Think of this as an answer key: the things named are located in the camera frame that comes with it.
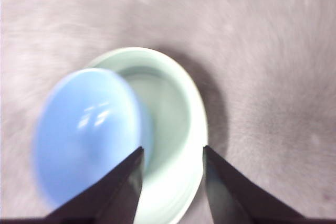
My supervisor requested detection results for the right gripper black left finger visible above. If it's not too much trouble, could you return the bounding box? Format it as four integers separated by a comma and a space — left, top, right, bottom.
0, 146, 145, 224

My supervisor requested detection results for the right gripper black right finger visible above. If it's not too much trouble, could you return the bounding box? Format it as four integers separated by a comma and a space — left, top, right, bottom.
203, 145, 336, 224

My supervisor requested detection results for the blue ribbed bowl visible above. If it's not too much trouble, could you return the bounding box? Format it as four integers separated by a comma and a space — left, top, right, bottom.
31, 68, 154, 209

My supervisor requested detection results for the green round plate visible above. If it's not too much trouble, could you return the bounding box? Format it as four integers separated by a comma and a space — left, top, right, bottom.
88, 47, 209, 224

